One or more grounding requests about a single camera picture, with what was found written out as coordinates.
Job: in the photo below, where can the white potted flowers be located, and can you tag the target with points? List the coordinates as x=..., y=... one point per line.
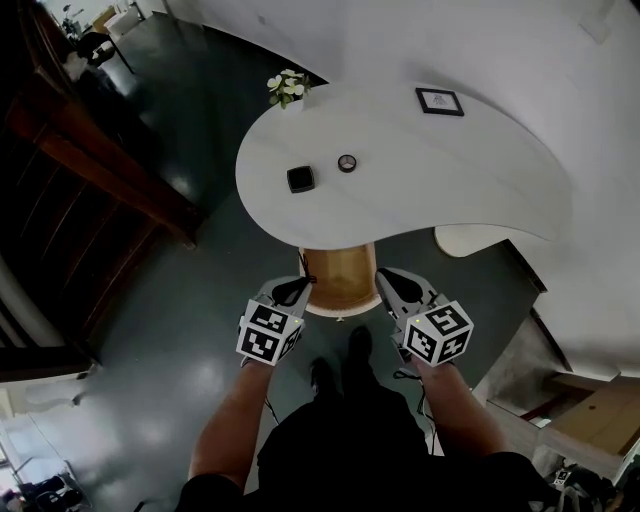
x=287, y=86

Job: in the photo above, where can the wooden drawer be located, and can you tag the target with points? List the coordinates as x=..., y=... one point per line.
x=340, y=277

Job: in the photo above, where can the black picture frame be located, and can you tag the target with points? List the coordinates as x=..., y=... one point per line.
x=439, y=102

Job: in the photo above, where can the cardboard boxes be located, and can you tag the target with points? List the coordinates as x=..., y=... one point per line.
x=117, y=17

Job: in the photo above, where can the black square device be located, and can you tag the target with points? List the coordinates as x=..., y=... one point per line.
x=300, y=179

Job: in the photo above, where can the light wooden board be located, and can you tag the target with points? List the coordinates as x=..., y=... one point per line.
x=600, y=415

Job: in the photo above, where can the person's black shoe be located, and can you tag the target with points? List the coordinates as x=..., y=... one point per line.
x=359, y=350
x=324, y=375

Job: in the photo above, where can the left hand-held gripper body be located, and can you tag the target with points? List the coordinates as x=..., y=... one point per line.
x=265, y=340

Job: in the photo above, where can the dark wooden staircase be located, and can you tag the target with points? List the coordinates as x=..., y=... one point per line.
x=75, y=200

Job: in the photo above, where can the spare hand-held gripper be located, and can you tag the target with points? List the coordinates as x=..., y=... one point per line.
x=562, y=477

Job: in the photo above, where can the grey wooden shelf unit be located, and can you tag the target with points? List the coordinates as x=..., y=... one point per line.
x=515, y=375

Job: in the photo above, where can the person's right black shoe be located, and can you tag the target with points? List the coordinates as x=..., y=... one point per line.
x=359, y=350

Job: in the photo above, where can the white curved desk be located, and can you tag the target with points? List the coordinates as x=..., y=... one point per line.
x=400, y=175

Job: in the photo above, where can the small black round object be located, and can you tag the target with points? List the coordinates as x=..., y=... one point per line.
x=347, y=164

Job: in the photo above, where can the person's black clothing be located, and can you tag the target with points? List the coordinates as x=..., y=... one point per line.
x=350, y=450

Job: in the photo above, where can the person's left forearm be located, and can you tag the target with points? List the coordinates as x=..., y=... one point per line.
x=235, y=420

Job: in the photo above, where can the black table with items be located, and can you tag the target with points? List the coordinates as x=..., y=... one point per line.
x=102, y=50

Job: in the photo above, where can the person's left black shoe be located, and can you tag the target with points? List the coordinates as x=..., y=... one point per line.
x=324, y=375

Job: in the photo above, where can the white ornate furniture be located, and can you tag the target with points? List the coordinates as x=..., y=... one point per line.
x=45, y=390

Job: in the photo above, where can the white wall box with conduit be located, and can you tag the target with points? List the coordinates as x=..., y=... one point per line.
x=597, y=22

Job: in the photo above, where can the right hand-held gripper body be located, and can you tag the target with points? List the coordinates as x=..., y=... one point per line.
x=437, y=335

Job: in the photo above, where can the person's right forearm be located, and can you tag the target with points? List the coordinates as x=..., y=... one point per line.
x=460, y=415

